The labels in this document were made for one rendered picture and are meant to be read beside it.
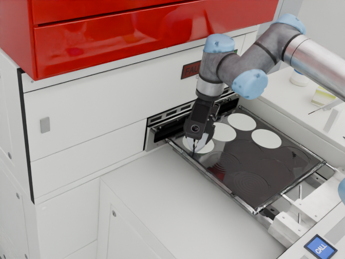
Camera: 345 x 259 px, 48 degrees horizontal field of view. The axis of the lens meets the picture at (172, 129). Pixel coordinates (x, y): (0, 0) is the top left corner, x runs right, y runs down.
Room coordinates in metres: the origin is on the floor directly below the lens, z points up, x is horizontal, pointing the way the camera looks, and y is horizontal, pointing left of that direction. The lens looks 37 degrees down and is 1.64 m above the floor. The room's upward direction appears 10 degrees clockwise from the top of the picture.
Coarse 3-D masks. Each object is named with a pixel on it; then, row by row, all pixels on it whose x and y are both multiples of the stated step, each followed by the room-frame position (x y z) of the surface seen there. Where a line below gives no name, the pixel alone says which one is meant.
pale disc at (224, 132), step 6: (216, 126) 1.06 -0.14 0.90; (222, 126) 1.07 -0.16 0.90; (228, 126) 1.08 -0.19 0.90; (216, 132) 1.03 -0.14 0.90; (222, 132) 1.04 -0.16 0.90; (228, 132) 1.04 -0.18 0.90; (234, 132) 1.05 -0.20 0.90; (216, 138) 1.00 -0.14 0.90; (222, 138) 1.00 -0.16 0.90; (228, 138) 1.01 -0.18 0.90; (234, 138) 1.02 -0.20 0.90
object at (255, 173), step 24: (216, 120) 1.10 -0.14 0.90; (216, 144) 0.97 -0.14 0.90; (240, 144) 0.99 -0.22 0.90; (288, 144) 1.04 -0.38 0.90; (216, 168) 0.86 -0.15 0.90; (240, 168) 0.87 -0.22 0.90; (264, 168) 0.90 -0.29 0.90; (288, 168) 0.91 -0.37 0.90; (240, 192) 0.77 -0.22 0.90; (264, 192) 0.79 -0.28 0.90
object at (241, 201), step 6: (168, 138) 0.95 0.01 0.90; (174, 144) 0.93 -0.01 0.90; (180, 150) 0.90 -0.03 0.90; (186, 156) 0.88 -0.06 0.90; (192, 162) 0.86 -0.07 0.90; (198, 168) 0.85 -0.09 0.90; (204, 168) 0.84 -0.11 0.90; (210, 174) 0.82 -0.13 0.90; (216, 180) 0.80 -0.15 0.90; (222, 186) 0.78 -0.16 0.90; (228, 192) 0.77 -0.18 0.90; (234, 198) 0.75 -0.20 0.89; (240, 198) 0.75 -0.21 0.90; (246, 204) 0.73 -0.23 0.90; (252, 210) 0.71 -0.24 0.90
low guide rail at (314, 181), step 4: (300, 176) 0.98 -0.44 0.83; (312, 176) 0.96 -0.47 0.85; (316, 176) 0.96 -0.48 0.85; (304, 180) 0.96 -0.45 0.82; (308, 180) 0.96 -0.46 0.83; (312, 180) 0.95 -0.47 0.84; (316, 180) 0.94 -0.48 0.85; (320, 180) 0.94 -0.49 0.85; (312, 184) 0.94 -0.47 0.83; (316, 184) 0.94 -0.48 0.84; (320, 184) 0.93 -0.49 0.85; (316, 188) 0.93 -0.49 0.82
